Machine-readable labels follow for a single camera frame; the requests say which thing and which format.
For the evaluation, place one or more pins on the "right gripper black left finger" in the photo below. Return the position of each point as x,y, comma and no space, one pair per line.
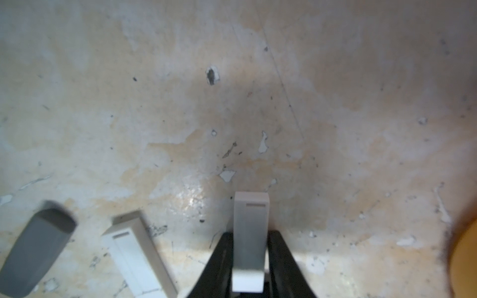
215,279

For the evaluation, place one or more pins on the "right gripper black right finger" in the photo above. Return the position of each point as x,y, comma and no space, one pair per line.
287,280

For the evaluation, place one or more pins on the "light grey usb flash drive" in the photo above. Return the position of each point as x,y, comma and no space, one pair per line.
250,232

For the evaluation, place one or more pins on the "white usb flash drive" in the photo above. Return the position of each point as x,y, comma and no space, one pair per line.
137,259

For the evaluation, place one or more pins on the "dark grey usb flash drive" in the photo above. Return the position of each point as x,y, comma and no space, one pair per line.
35,251

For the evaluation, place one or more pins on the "yellow plastic storage tray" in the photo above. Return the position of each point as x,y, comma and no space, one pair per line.
463,264

